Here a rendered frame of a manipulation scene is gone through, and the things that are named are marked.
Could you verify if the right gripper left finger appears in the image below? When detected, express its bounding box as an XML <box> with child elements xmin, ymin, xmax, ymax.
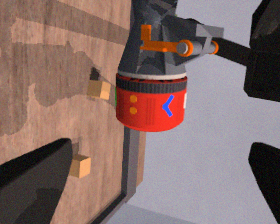
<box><xmin>0</xmin><ymin>138</ymin><xmax>73</xmax><ymax>224</ymax></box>

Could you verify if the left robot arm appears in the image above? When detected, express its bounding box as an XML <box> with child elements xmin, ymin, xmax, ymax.
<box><xmin>212</xmin><ymin>37</ymin><xmax>253</xmax><ymax>66</ymax></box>

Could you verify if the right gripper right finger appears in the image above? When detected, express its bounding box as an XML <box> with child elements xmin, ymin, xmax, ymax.
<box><xmin>248</xmin><ymin>142</ymin><xmax>280</xmax><ymax>224</ymax></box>

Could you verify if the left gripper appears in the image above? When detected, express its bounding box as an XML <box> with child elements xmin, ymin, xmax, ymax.
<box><xmin>243</xmin><ymin>0</ymin><xmax>280</xmax><ymax>102</ymax></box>

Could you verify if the small tan block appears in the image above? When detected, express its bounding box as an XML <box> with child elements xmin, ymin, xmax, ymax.
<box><xmin>86</xmin><ymin>80</ymin><xmax>111</xmax><ymax>100</ymax></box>
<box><xmin>68</xmin><ymin>154</ymin><xmax>91</xmax><ymax>178</ymax></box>

